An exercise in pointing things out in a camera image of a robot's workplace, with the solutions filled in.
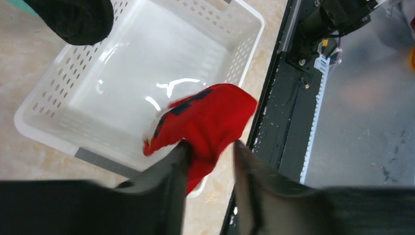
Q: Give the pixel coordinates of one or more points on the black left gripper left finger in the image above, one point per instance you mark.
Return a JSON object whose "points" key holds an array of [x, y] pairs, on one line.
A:
{"points": [[152, 203]]}

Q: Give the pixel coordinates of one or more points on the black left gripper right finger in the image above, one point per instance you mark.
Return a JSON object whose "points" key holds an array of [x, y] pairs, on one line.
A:
{"points": [[269, 203]]}

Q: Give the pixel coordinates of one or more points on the red sock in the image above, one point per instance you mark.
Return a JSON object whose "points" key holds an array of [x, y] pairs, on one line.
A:
{"points": [[209, 121]]}

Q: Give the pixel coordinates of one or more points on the black sock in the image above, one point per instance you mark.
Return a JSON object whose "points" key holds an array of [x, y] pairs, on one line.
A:
{"points": [[77, 22]]}

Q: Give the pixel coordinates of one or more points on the white plastic basket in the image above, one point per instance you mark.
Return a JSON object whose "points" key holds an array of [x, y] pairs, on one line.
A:
{"points": [[97, 102]]}

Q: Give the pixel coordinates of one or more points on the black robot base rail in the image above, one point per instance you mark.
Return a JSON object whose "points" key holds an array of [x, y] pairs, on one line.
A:
{"points": [[289, 106]]}

